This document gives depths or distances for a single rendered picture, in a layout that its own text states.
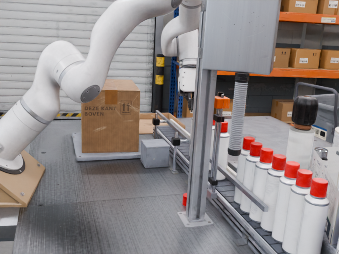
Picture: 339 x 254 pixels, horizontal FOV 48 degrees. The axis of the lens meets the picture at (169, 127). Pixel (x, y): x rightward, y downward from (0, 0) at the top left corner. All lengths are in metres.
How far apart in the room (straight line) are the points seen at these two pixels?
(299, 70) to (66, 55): 4.31
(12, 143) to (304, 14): 4.43
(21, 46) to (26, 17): 0.37
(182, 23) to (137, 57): 3.90
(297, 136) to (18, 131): 0.91
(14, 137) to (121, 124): 0.49
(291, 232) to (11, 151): 0.87
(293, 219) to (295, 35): 5.33
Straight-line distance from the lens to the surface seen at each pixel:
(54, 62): 1.24
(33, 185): 1.36
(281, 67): 5.25
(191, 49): 1.56
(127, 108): 1.58
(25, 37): 5.37
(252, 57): 0.95
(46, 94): 1.26
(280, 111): 5.42
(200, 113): 1.03
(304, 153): 1.37
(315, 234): 0.91
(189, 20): 1.43
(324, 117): 3.52
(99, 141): 1.61
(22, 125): 1.27
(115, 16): 1.19
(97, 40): 1.19
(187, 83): 1.53
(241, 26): 0.95
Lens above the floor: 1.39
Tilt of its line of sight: 15 degrees down
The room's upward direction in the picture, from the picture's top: 3 degrees clockwise
